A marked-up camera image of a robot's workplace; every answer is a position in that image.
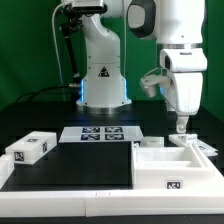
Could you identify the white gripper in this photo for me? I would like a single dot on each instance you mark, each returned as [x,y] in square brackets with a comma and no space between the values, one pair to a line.
[183,96]

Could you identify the white hinged door panel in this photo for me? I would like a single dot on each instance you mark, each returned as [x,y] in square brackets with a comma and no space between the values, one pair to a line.
[184,140]

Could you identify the small white door panel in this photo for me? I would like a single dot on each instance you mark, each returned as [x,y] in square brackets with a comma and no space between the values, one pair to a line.
[152,141]

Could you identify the white cabinet body box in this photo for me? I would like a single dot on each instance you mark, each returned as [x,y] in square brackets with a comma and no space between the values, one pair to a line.
[170,167]

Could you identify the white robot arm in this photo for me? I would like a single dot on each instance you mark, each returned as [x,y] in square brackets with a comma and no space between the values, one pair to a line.
[176,27]

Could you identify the white cabinet top block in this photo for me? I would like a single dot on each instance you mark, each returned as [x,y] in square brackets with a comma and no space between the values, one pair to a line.
[32,147]

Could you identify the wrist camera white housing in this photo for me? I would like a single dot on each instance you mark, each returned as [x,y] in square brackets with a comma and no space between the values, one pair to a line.
[150,80]

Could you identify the white marker base plate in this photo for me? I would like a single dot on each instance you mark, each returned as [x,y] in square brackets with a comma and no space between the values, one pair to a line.
[101,134]

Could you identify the white obstacle frame wall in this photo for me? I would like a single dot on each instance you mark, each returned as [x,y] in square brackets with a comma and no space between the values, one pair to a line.
[204,198]

